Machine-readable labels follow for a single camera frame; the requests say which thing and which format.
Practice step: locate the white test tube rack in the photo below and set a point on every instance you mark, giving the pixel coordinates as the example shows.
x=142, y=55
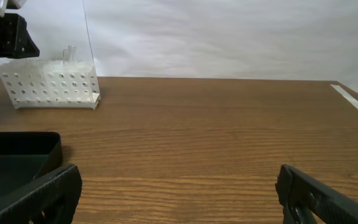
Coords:
x=48, y=90

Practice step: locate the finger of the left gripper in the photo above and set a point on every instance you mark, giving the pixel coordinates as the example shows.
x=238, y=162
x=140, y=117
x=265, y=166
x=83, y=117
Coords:
x=2, y=37

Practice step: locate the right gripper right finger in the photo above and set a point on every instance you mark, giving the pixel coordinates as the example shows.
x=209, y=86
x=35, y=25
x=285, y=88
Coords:
x=322, y=205

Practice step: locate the black tray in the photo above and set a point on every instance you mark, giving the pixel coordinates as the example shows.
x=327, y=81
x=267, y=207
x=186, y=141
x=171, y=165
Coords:
x=11, y=174

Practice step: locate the clear test tube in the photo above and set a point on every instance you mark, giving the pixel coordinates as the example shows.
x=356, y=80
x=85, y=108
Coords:
x=66, y=57
x=72, y=56

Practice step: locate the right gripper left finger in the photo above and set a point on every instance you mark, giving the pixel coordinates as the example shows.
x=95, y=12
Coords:
x=42, y=202

